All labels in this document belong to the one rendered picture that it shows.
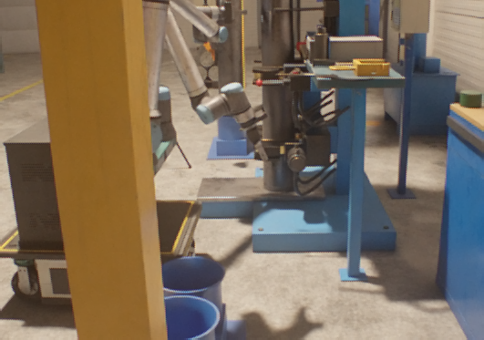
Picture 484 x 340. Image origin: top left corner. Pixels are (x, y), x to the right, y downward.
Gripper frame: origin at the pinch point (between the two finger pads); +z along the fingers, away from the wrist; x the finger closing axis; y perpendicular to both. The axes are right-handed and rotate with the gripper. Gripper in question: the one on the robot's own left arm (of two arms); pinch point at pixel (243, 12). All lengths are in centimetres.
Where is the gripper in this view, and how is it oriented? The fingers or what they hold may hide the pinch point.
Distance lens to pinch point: 357.0
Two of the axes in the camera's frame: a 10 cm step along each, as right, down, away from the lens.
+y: -3.5, -2.5, 9.0
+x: 0.2, 9.6, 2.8
